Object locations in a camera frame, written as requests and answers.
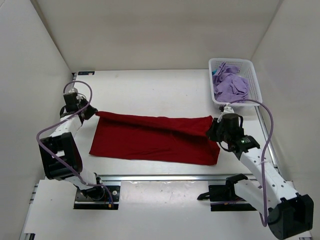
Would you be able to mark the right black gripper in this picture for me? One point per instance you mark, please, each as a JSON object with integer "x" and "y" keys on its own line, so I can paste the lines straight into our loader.
{"x": 210, "y": 133}

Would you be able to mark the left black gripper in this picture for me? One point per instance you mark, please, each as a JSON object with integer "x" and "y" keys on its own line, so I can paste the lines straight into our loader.
{"x": 92, "y": 111}

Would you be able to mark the red t shirt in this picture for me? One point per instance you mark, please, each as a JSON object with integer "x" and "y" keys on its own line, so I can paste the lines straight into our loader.
{"x": 175, "y": 140}

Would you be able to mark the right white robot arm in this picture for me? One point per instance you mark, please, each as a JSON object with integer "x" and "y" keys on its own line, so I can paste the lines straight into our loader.
{"x": 281, "y": 207}

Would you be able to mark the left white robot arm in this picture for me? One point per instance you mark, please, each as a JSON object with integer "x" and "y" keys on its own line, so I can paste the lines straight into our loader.
{"x": 61, "y": 142}

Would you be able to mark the small label sticker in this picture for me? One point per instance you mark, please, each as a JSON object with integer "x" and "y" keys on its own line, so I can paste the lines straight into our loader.
{"x": 86, "y": 73}

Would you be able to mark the lilac t shirt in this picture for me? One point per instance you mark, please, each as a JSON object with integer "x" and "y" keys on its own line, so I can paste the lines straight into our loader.
{"x": 228, "y": 86}

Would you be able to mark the white plastic basket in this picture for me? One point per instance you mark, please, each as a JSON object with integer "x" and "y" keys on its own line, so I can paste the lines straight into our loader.
{"x": 246, "y": 70}

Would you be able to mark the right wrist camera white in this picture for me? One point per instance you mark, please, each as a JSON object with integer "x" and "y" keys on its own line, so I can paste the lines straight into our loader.
{"x": 224, "y": 109}

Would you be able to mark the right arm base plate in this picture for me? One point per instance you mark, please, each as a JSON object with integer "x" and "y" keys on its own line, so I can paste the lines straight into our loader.
{"x": 223, "y": 200}

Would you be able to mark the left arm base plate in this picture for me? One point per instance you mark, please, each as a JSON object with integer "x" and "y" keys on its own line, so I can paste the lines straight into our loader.
{"x": 98, "y": 199}

